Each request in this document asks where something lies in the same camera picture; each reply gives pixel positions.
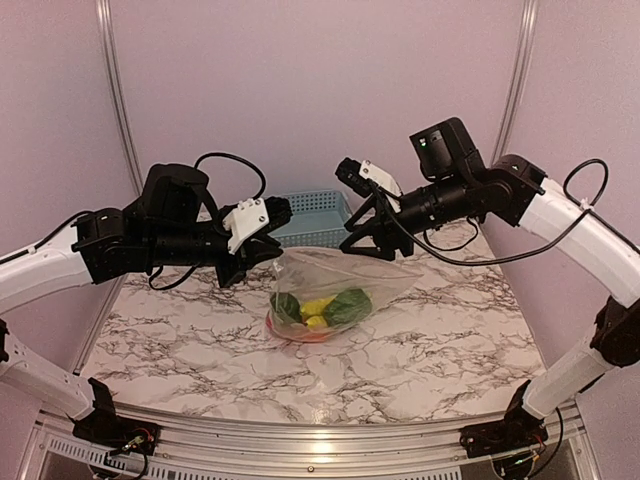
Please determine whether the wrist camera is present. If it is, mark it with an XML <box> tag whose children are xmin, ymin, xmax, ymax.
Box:
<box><xmin>221</xmin><ymin>197</ymin><xmax>293</xmax><ymax>254</ymax></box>
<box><xmin>335</xmin><ymin>157</ymin><xmax>402</xmax><ymax>199</ymax></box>

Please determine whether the light blue plastic basket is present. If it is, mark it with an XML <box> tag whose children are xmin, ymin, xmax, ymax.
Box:
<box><xmin>270</xmin><ymin>190</ymin><xmax>352</xmax><ymax>249</ymax></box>

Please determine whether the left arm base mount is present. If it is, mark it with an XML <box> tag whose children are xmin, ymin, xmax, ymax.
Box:
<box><xmin>72</xmin><ymin>378</ymin><xmax>160</xmax><ymax>456</ymax></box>

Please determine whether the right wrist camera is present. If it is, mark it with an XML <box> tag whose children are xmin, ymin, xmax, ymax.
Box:
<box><xmin>335</xmin><ymin>157</ymin><xmax>402</xmax><ymax>199</ymax></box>

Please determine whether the clear zip top bag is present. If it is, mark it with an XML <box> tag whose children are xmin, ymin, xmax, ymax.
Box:
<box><xmin>266</xmin><ymin>247</ymin><xmax>420</xmax><ymax>340</ymax></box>

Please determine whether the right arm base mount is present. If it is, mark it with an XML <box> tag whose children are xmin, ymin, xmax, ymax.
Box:
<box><xmin>459</xmin><ymin>380</ymin><xmax>548</xmax><ymax>458</ymax></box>

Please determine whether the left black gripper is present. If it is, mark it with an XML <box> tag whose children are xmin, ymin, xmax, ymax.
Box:
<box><xmin>147</xmin><ymin>204</ymin><xmax>283</xmax><ymax>288</ymax></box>

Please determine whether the yellow fake banana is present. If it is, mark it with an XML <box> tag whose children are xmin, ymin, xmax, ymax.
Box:
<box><xmin>300</xmin><ymin>295</ymin><xmax>336</xmax><ymax>331</ymax></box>

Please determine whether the front aluminium rail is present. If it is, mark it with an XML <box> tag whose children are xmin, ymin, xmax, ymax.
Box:
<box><xmin>29</xmin><ymin>399</ymin><xmax>601</xmax><ymax>480</ymax></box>

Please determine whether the orange fake orange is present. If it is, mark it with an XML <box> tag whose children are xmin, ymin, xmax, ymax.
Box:
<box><xmin>266</xmin><ymin>318</ymin><xmax>333</xmax><ymax>343</ymax></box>

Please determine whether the green fake cabbage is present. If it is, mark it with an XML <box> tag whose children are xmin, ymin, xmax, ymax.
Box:
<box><xmin>322</xmin><ymin>288</ymin><xmax>373</xmax><ymax>328</ymax></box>

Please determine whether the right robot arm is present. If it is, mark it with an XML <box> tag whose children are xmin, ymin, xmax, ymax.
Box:
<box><xmin>336</xmin><ymin>117</ymin><xmax>639</xmax><ymax>448</ymax></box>

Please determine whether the left aluminium frame post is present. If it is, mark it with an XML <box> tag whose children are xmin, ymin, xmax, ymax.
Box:
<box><xmin>95</xmin><ymin>0</ymin><xmax>144</xmax><ymax>196</ymax></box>

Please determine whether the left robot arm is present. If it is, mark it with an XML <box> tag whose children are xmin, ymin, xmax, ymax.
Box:
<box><xmin>1</xmin><ymin>164</ymin><xmax>292</xmax><ymax>312</ymax></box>

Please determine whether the right aluminium frame post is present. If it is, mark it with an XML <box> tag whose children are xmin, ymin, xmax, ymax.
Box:
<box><xmin>490</xmin><ymin>0</ymin><xmax>539</xmax><ymax>164</ymax></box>

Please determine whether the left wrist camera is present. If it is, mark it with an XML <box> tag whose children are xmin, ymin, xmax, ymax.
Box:
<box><xmin>221</xmin><ymin>197</ymin><xmax>293</xmax><ymax>254</ymax></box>

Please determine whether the aluminium frame post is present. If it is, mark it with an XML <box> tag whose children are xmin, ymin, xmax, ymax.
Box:
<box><xmin>490</xmin><ymin>0</ymin><xmax>539</xmax><ymax>164</ymax></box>
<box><xmin>95</xmin><ymin>0</ymin><xmax>144</xmax><ymax>196</ymax></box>

